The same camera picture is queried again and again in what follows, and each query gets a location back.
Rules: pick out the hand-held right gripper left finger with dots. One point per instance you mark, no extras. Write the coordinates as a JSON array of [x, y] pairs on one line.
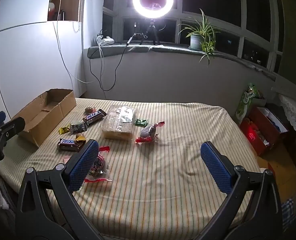
[[84, 165]]

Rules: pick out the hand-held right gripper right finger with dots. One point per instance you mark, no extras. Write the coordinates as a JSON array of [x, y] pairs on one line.
[[216, 167]]

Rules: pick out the clear red-ended snack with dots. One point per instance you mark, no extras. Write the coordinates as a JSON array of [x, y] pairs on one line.
[[99, 165], [148, 131]]

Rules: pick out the brown chocolate bar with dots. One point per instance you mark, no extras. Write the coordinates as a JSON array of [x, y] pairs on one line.
[[69, 143], [94, 117]]

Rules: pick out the small golden candy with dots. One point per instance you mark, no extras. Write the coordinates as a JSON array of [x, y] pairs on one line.
[[80, 136]]

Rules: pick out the yellow dark patterned snack packet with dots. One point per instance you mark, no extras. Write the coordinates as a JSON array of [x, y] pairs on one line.
[[74, 128]]

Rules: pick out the bagged bread loaf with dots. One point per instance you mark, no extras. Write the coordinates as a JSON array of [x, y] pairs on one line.
[[119, 121]]

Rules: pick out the small pink wrapper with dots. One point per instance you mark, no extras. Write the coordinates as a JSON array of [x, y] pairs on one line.
[[66, 159]]

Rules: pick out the striped beige blanket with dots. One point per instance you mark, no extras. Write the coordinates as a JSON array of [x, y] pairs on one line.
[[163, 175]]

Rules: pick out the red cardboard box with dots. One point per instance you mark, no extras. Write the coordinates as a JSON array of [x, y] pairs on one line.
[[259, 132]]

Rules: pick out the round brown wrapped candy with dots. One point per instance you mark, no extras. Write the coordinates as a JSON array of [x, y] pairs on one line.
[[90, 110]]

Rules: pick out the white wardrobe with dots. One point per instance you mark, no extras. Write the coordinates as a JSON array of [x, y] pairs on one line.
[[25, 62]]

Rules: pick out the small green snack packet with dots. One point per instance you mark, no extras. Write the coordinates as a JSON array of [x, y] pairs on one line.
[[141, 122]]

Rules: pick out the green printed bag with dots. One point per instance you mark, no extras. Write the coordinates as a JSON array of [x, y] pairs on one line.
[[247, 100]]

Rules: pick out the blue checked cloth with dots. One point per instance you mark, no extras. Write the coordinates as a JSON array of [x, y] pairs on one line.
[[288, 215]]

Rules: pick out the white lace cloth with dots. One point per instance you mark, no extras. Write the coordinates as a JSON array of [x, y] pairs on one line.
[[295, 115]]

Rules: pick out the red white figurine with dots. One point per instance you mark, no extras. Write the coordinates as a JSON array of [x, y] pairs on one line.
[[52, 10]]

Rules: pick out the white power strip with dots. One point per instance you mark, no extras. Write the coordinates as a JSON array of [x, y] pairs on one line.
[[106, 40]]

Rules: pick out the potted spider plant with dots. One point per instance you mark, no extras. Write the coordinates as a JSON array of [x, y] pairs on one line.
[[196, 41]]

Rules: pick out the black tripod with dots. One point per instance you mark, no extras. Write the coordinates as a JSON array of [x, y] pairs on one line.
[[151, 31]]

